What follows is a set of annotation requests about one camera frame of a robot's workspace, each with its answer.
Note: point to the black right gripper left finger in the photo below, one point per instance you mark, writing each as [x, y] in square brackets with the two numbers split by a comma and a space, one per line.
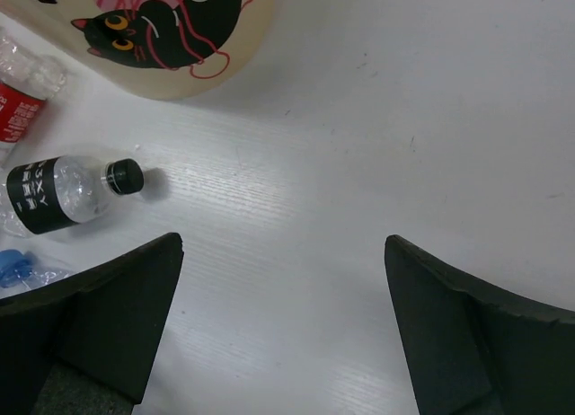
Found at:
[87, 344]

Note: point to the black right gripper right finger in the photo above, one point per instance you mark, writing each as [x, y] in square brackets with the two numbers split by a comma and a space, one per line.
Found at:
[475, 348]

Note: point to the black label plastic bottle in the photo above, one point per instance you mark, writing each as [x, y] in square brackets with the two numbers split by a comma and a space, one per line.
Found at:
[56, 193]

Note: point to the red label plastic bottle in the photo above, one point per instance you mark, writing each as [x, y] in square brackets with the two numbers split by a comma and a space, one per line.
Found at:
[28, 82]

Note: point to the cream cat-print bin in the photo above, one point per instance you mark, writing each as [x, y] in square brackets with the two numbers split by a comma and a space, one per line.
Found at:
[157, 49]

